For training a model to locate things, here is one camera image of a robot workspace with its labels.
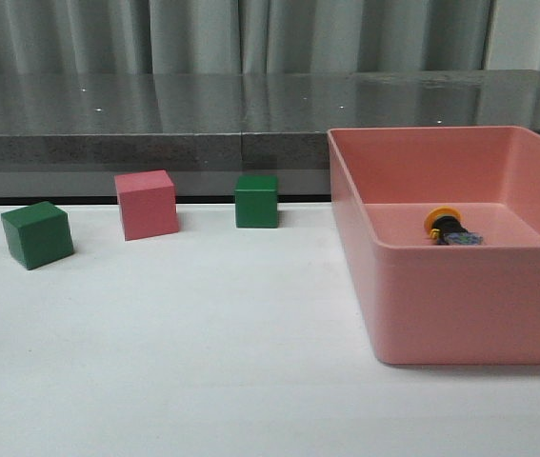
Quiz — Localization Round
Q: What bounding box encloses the grey curtain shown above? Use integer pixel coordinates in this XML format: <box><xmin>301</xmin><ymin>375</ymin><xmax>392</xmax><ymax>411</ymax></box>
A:
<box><xmin>0</xmin><ymin>1</ymin><xmax>540</xmax><ymax>74</ymax></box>

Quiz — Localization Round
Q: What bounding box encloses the dark glossy counter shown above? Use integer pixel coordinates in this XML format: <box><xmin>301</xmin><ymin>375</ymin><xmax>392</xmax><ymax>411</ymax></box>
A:
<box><xmin>0</xmin><ymin>70</ymin><xmax>540</xmax><ymax>203</ymax></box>

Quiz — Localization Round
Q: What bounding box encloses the right green cube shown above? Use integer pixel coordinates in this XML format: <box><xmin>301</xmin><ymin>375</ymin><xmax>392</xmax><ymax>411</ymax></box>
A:
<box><xmin>234</xmin><ymin>175</ymin><xmax>278</xmax><ymax>229</ymax></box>

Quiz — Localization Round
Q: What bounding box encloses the left green cube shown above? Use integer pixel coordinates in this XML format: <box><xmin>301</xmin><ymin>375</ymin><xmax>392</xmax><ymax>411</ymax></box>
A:
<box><xmin>1</xmin><ymin>201</ymin><xmax>74</xmax><ymax>270</ymax></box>

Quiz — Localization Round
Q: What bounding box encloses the pink cube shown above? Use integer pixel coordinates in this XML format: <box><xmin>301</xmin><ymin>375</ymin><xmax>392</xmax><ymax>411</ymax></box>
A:
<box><xmin>114</xmin><ymin>169</ymin><xmax>179</xmax><ymax>241</ymax></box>

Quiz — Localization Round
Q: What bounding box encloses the yellow mushroom push button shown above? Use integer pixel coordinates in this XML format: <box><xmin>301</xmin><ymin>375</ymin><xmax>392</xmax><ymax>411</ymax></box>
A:
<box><xmin>424</xmin><ymin>206</ymin><xmax>484</xmax><ymax>246</ymax></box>

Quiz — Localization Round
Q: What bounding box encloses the green cube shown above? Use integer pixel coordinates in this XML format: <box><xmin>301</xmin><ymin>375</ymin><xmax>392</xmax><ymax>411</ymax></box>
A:
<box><xmin>234</xmin><ymin>175</ymin><xmax>278</xmax><ymax>229</ymax></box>
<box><xmin>1</xmin><ymin>201</ymin><xmax>74</xmax><ymax>270</ymax></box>

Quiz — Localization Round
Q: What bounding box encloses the pink plastic bin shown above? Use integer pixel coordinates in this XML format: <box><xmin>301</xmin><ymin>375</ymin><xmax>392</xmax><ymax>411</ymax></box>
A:
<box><xmin>328</xmin><ymin>127</ymin><xmax>540</xmax><ymax>365</ymax></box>

